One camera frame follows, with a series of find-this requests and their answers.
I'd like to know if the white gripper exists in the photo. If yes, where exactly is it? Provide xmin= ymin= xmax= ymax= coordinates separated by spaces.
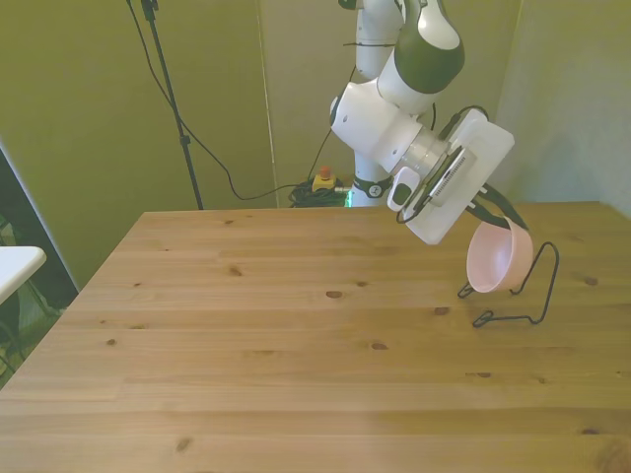
xmin=407 ymin=108 xmax=530 ymax=246

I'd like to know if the pink plastic bowl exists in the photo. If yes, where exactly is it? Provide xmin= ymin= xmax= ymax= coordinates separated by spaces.
xmin=465 ymin=216 xmax=535 ymax=296

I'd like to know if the yellow emergency stop box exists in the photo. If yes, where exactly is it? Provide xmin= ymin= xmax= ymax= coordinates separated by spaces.
xmin=313 ymin=167 xmax=338 ymax=194

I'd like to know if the black tripod stand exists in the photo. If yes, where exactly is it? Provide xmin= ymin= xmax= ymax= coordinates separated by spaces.
xmin=140 ymin=0 xmax=205 ymax=211

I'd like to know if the black leaning panel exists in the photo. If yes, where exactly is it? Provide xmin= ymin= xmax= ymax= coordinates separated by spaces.
xmin=0 ymin=141 xmax=80 ymax=297

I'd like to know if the white side table top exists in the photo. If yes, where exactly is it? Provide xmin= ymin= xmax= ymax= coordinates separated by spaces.
xmin=0 ymin=245 xmax=48 ymax=304

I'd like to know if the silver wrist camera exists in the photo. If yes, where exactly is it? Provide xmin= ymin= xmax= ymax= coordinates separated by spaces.
xmin=396 ymin=145 xmax=482 ymax=226

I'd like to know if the black wire bowl rack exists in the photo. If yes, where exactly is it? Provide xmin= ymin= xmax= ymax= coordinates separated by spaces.
xmin=456 ymin=240 xmax=561 ymax=329

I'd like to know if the coiled dark cable bundle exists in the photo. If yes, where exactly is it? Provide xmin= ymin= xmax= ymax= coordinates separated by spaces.
xmin=288 ymin=180 xmax=349 ymax=209

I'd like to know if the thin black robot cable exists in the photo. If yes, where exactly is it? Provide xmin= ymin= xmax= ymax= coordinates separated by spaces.
xmin=314 ymin=63 xmax=359 ymax=179

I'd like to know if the black cable along tripod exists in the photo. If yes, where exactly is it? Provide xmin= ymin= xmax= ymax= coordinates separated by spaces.
xmin=125 ymin=0 xmax=316 ymax=202

